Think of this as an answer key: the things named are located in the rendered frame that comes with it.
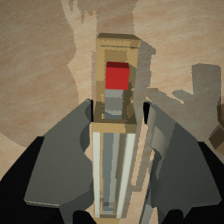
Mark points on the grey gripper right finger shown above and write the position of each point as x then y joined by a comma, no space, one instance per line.
187,175

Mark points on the red cube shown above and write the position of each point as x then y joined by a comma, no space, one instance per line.
117,75

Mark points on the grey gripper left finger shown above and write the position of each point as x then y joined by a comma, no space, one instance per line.
53,177

